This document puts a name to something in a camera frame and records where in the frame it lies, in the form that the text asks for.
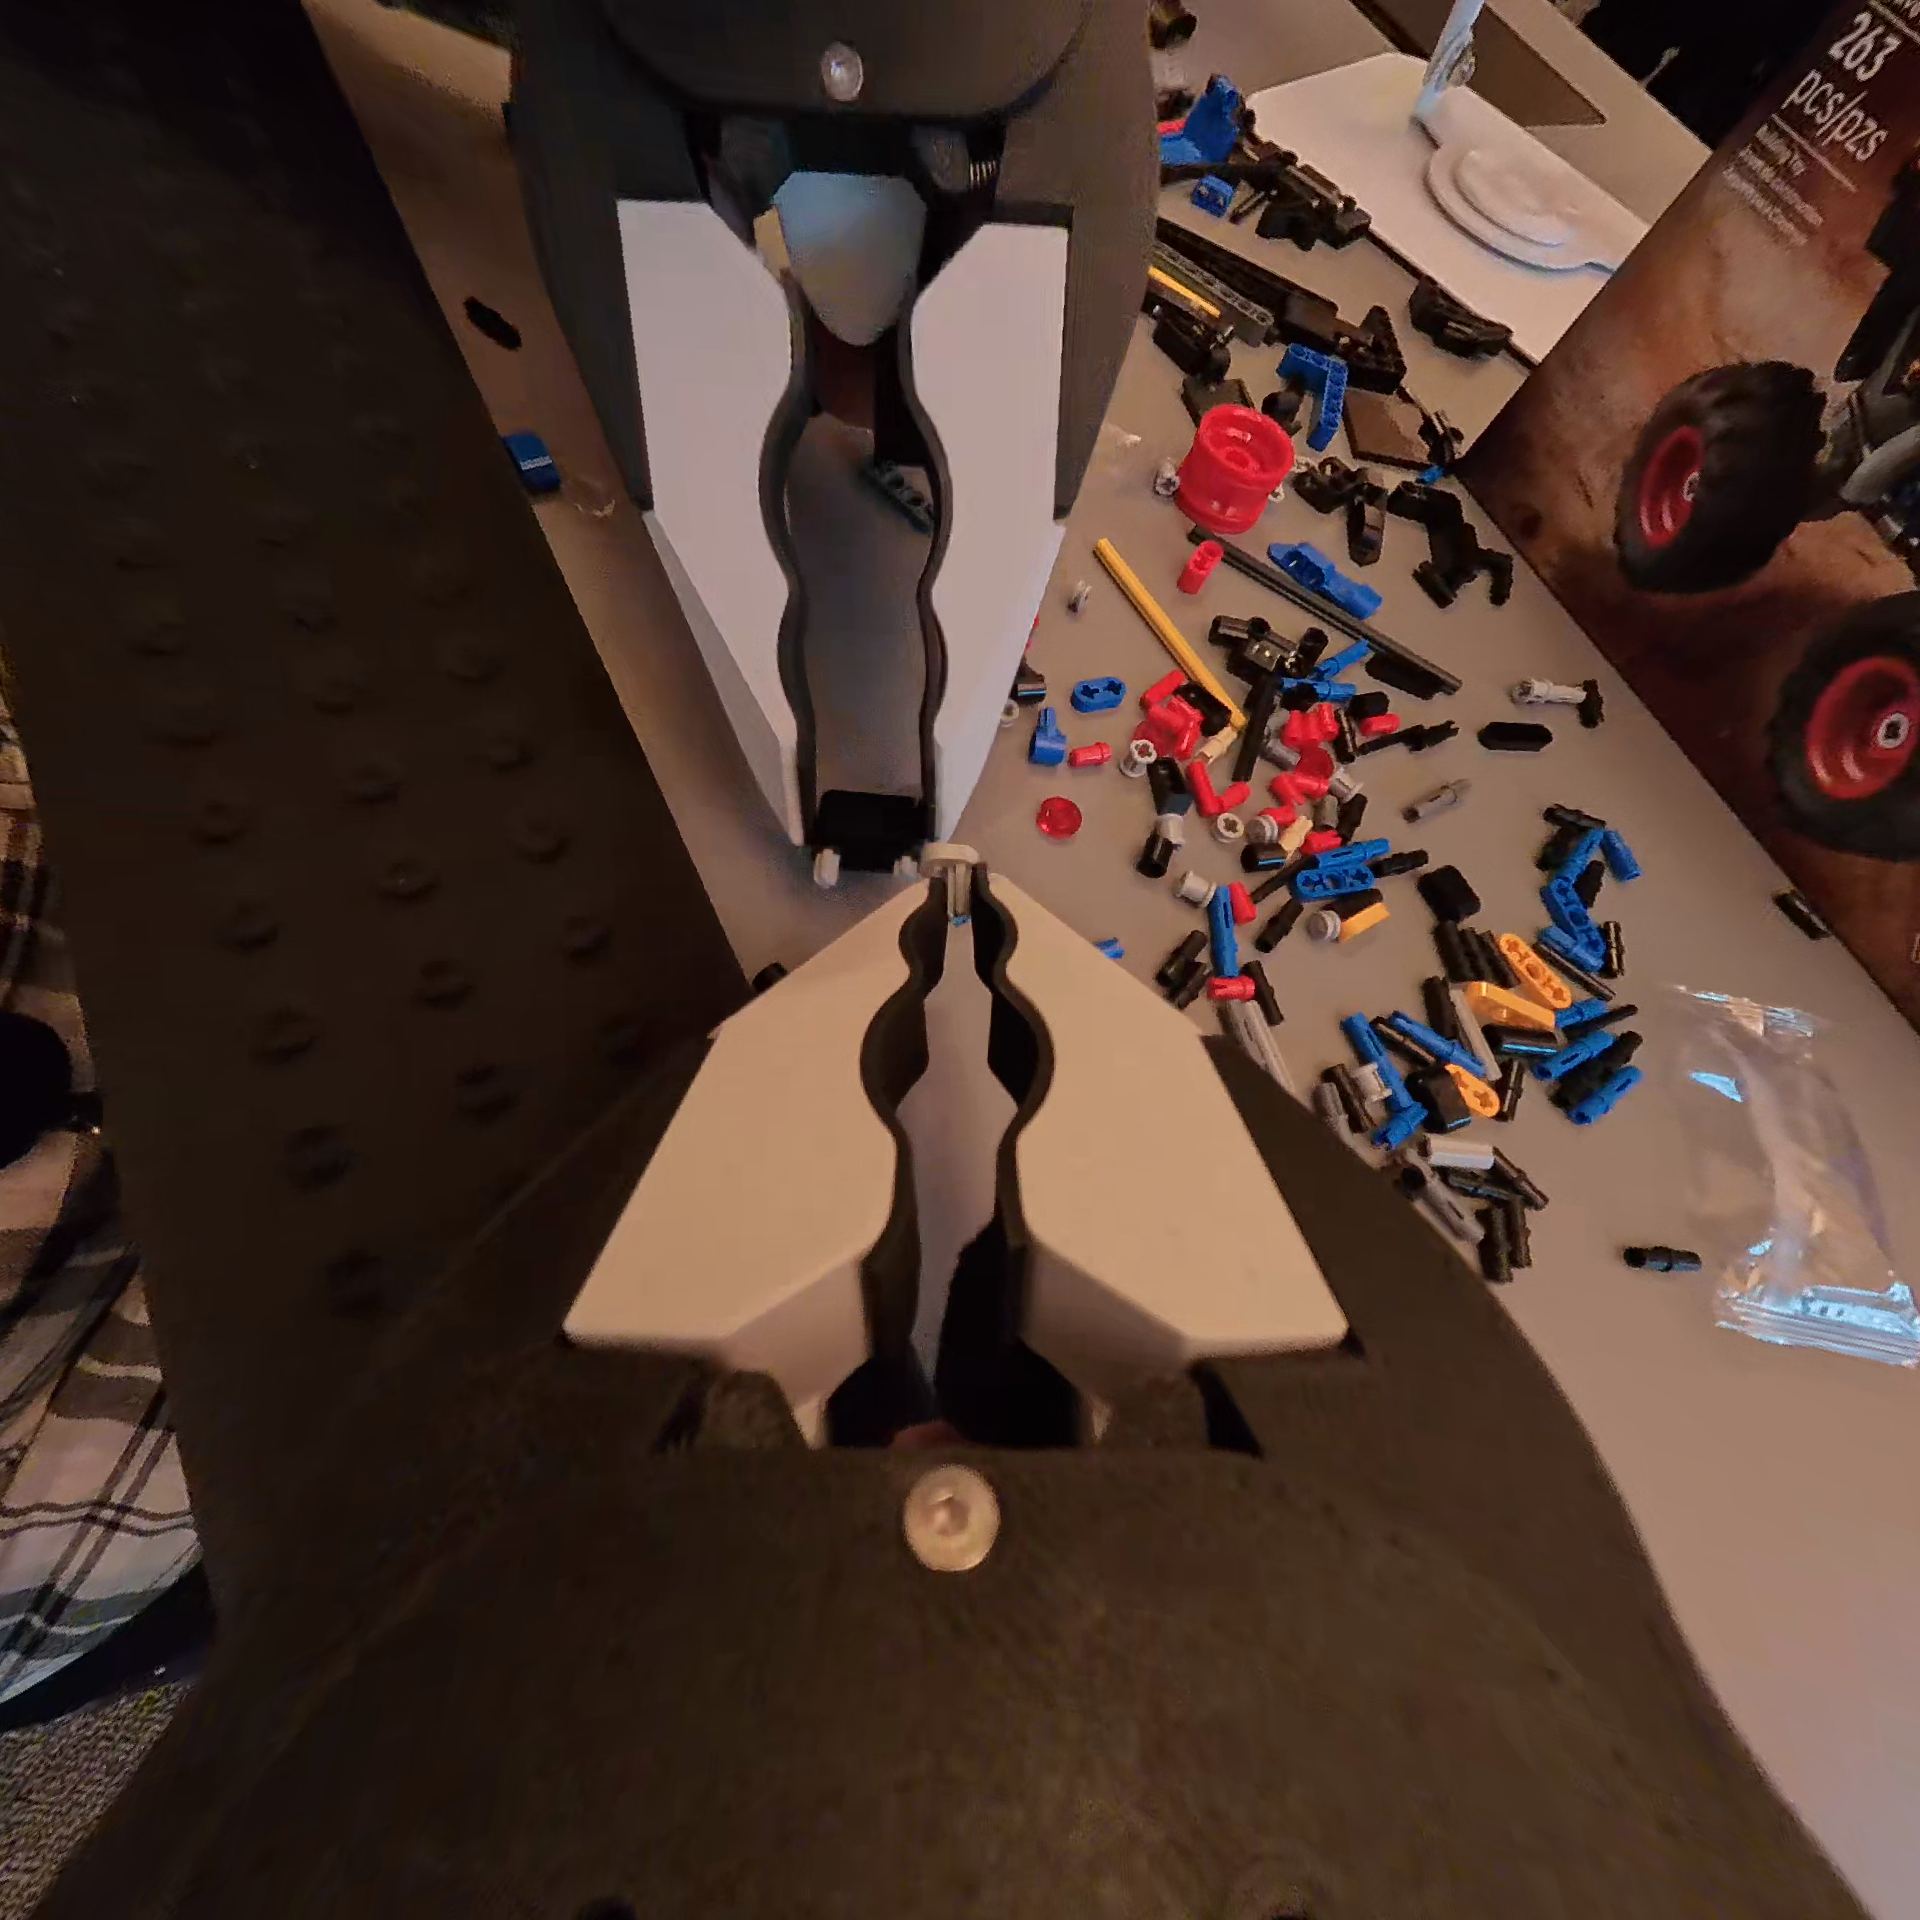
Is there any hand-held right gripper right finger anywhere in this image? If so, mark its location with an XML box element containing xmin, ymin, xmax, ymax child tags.
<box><xmin>972</xmin><ymin>871</ymin><xmax>1350</xmax><ymax>1416</ymax></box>

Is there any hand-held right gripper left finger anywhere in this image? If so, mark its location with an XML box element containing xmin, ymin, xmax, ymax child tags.
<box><xmin>561</xmin><ymin>878</ymin><xmax>949</xmax><ymax>1427</ymax></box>

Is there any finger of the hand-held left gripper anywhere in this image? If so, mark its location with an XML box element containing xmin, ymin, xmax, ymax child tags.
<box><xmin>903</xmin><ymin>224</ymin><xmax>1076</xmax><ymax>839</ymax></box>
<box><xmin>618</xmin><ymin>200</ymin><xmax>825</xmax><ymax>851</ymax></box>

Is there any small black pin assembly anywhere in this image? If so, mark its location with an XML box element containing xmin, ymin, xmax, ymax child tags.
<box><xmin>809</xmin><ymin>785</ymin><xmax>924</xmax><ymax>884</ymax></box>

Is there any grey desk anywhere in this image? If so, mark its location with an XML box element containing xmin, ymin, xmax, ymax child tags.
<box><xmin>302</xmin><ymin>0</ymin><xmax>1920</xmax><ymax>1920</ymax></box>

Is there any long yellow axle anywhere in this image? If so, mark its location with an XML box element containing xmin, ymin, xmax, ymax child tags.
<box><xmin>1092</xmin><ymin>540</ymin><xmax>1247</xmax><ymax>728</ymax></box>

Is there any large red wheel rim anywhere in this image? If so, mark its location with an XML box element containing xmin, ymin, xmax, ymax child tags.
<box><xmin>1174</xmin><ymin>407</ymin><xmax>1295</xmax><ymax>533</ymax></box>

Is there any blue thick angle beam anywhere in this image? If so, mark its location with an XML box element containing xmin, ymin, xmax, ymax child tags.
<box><xmin>1277</xmin><ymin>343</ymin><xmax>1352</xmax><ymax>449</ymax></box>

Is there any blue fairing panel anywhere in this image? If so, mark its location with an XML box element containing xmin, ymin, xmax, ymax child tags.
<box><xmin>1267</xmin><ymin>545</ymin><xmax>1386</xmax><ymax>620</ymax></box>

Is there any pile of small connector pins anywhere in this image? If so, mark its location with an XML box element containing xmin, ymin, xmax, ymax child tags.
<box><xmin>1023</xmin><ymin>600</ymin><xmax>1703</xmax><ymax>1282</ymax></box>

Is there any blue angled panel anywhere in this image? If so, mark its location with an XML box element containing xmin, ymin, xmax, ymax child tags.
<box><xmin>1159</xmin><ymin>73</ymin><xmax>1253</xmax><ymax>166</ymax></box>

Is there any long black axle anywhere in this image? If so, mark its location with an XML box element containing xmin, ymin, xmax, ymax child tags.
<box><xmin>1189</xmin><ymin>528</ymin><xmax>1463</xmax><ymax>696</ymax></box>

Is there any black perforated board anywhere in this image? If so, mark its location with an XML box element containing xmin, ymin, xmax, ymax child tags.
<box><xmin>0</xmin><ymin>0</ymin><xmax>754</xmax><ymax>1650</ymax></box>

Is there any empty clear plastic bag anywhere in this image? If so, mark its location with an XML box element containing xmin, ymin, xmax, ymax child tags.
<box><xmin>1663</xmin><ymin>981</ymin><xmax>1920</xmax><ymax>1365</ymax></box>

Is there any person's plaid shirt torso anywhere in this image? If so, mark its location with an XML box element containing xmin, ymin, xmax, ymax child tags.
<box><xmin>0</xmin><ymin>722</ymin><xmax>204</xmax><ymax>1698</ymax></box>

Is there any toy truck set box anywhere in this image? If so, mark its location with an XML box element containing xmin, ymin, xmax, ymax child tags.
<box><xmin>1457</xmin><ymin>0</ymin><xmax>1920</xmax><ymax>1034</ymax></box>

